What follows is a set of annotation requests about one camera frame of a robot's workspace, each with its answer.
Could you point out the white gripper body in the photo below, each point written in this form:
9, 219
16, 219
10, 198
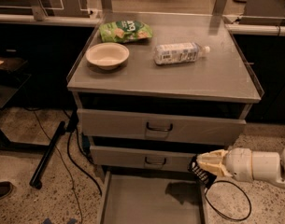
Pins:
239, 164

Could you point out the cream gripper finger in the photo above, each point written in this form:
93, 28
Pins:
216, 156
218, 169

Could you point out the black rxbar chocolate wrapper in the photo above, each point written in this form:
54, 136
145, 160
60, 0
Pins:
205, 177

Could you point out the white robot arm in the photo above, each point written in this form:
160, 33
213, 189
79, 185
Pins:
268, 167

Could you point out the grey metal drawer cabinet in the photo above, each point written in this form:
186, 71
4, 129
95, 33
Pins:
215, 86

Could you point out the grey bottom drawer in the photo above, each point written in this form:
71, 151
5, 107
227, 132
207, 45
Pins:
152, 197

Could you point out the grey drawer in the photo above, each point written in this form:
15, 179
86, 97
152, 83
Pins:
168, 128
146, 159
152, 197

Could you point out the grey middle drawer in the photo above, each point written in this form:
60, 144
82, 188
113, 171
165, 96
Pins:
146, 159

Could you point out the grey top drawer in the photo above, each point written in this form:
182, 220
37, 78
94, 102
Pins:
168, 128

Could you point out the clear plastic water bottle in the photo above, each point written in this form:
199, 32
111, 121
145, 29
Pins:
179, 53

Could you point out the white paper bowl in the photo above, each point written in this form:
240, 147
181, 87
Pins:
107, 56

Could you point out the green snack bag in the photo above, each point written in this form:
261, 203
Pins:
124, 31

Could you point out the dark shoe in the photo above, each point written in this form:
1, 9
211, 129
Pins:
5, 189

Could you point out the dark side table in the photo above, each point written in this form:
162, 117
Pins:
12, 74

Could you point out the black table leg frame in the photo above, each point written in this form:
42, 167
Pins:
45, 150

